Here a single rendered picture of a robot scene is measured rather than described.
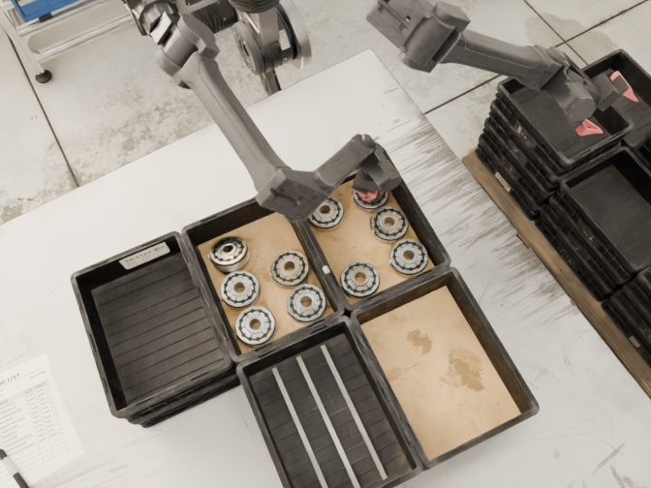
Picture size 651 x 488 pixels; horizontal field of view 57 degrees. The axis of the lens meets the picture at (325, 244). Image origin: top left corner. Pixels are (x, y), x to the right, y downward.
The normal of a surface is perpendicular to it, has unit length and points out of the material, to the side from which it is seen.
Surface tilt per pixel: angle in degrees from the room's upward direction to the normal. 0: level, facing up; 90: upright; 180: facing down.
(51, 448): 0
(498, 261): 0
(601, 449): 0
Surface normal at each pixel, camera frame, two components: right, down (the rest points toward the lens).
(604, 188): -0.03, -0.40
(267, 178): -0.54, 0.05
